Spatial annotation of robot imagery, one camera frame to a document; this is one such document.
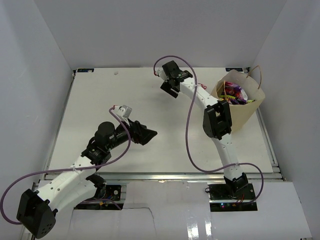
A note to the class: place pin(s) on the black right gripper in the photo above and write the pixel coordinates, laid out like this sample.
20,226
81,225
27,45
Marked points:
166,87

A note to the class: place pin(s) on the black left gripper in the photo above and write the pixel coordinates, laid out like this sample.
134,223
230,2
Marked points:
140,134

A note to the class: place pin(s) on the purple white snack packet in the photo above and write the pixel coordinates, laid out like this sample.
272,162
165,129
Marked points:
234,90

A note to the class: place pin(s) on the dark blue chips bag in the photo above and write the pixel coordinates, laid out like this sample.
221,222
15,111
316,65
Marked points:
234,100

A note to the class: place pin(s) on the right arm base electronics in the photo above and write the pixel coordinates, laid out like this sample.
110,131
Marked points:
221,199

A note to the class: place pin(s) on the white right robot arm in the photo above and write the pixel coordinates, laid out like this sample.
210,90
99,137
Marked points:
216,122

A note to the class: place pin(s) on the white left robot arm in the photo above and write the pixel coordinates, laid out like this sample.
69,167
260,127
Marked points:
37,209

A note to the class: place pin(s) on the brown paper bag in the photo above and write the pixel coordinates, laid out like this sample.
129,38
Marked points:
240,114

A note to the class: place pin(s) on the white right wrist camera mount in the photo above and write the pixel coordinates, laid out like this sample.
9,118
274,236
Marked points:
160,73

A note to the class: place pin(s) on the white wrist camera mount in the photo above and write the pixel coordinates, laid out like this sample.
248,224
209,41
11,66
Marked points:
123,112
160,73

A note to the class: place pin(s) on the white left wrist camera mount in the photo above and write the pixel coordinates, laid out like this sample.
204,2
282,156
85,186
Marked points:
123,112

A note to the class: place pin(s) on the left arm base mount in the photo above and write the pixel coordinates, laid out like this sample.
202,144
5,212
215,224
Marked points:
108,198

